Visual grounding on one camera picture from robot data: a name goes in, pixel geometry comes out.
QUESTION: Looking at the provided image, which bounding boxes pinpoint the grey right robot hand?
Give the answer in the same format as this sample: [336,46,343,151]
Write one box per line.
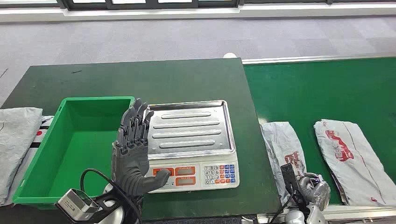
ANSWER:
[297,173,331,211]

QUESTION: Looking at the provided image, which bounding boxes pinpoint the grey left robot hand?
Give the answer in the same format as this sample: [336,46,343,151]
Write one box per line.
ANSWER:
[111,98,171,197]

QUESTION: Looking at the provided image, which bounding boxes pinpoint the grey parcel with red line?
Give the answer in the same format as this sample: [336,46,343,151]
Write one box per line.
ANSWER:
[313,119,396,207]

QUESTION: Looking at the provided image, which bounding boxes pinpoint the narrow grey parcel red print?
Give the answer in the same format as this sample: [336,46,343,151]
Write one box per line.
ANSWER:
[261,121,307,206]

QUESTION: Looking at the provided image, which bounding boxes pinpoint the green conveyor belt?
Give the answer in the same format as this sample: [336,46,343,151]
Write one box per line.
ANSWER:
[241,53,396,224]

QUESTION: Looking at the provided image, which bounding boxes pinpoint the green plastic crate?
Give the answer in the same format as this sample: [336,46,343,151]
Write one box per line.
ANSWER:
[12,96,136,207]

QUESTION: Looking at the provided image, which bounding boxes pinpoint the white scale with steel tray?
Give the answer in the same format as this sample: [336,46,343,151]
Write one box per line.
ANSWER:
[142,99,240,194]

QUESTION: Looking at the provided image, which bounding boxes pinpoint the white window sill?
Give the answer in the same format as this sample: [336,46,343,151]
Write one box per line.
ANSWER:
[0,2,396,23]

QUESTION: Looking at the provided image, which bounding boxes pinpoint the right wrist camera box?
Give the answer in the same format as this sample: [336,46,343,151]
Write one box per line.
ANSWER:
[280,163,299,195]

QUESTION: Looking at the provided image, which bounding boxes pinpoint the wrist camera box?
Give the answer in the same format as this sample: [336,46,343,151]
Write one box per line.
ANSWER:
[55,189,99,222]
[280,163,299,195]

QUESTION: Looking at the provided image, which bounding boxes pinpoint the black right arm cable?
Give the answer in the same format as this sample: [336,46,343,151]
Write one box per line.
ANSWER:
[268,188,295,224]

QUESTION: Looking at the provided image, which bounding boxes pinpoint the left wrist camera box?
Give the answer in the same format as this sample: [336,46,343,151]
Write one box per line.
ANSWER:
[55,189,99,222]

